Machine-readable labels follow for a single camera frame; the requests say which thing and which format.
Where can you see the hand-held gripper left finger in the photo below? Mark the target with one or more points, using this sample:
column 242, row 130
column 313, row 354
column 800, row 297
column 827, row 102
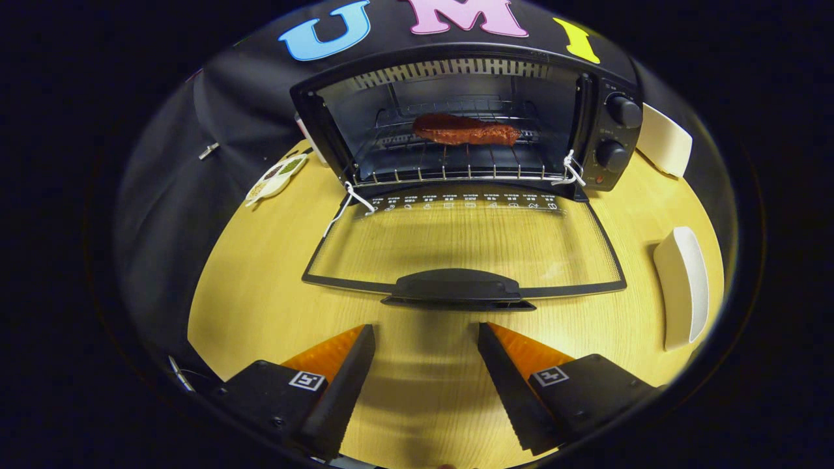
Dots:
column 339, row 397

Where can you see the white ribbed dish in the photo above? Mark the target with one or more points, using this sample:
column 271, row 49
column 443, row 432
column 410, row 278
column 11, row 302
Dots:
column 681, row 286

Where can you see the small clear shaker bottle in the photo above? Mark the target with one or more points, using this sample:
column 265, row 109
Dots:
column 311, row 143

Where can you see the reddish brown meat strip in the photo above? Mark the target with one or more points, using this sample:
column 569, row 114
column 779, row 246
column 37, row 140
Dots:
column 466, row 131

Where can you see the small metal clip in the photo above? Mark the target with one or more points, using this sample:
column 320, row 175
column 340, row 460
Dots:
column 208, row 151

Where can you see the black toaster oven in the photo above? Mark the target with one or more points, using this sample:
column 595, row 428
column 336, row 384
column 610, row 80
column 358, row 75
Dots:
column 456, row 290

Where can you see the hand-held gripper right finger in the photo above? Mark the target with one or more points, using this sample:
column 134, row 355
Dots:
column 511, row 397

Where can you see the white divided spice dish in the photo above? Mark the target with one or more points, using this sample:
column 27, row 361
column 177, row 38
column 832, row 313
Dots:
column 277, row 179

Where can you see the white toaster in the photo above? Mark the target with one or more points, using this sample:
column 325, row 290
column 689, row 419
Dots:
column 668, row 140

